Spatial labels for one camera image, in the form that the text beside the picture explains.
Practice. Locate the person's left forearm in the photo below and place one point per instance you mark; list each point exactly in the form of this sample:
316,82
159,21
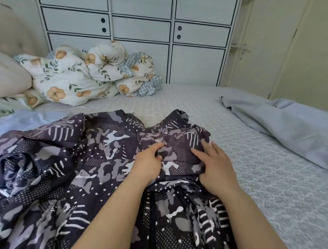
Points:
112,220

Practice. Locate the light lavender sunscreen jacket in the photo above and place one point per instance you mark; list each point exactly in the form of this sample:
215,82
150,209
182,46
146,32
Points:
25,122

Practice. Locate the pink plush pillow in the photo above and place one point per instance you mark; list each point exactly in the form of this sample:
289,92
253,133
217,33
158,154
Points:
14,76

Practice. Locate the person's left hand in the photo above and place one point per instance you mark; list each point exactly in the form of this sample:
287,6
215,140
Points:
146,165

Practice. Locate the beige tufted headboard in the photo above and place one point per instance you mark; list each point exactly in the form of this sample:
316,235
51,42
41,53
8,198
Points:
20,31

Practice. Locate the person's right hand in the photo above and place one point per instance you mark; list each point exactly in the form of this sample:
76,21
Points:
218,173

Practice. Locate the dark purple patterned garment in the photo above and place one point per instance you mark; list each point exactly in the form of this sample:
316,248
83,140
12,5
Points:
61,174

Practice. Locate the white door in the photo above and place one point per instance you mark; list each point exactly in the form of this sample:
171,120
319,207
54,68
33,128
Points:
282,46

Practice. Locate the white wardrobe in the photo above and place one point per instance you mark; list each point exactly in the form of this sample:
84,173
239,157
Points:
148,25

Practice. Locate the floral pillow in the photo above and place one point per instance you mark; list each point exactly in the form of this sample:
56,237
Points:
23,102

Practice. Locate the floral bunched quilt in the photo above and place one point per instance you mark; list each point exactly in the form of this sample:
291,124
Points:
148,84

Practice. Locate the person's right forearm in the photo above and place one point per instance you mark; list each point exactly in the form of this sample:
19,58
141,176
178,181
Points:
251,223

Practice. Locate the bed with grey patterned sheet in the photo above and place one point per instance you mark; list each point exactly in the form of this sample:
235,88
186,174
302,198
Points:
246,149

